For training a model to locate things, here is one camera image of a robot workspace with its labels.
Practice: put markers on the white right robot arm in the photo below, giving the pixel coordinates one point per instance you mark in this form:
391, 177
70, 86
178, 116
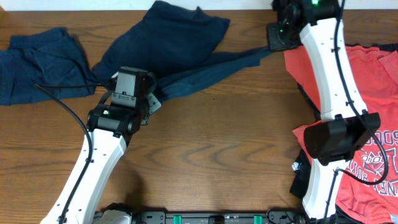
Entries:
346, 124

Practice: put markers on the black garment under pile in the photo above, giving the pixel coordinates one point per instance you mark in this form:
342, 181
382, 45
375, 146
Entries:
301, 167

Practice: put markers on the folded navy cloth left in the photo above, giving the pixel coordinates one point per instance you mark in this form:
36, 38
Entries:
50, 58

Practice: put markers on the navy blue shorts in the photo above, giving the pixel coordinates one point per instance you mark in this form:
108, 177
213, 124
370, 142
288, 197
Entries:
178, 46

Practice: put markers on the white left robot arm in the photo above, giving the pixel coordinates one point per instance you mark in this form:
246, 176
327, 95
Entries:
121, 111

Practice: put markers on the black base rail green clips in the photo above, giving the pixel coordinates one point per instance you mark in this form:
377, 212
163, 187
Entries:
269, 217

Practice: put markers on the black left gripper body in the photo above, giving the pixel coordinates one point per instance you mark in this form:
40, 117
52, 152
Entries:
148, 104

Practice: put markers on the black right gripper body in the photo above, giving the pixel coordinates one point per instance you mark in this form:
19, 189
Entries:
283, 37

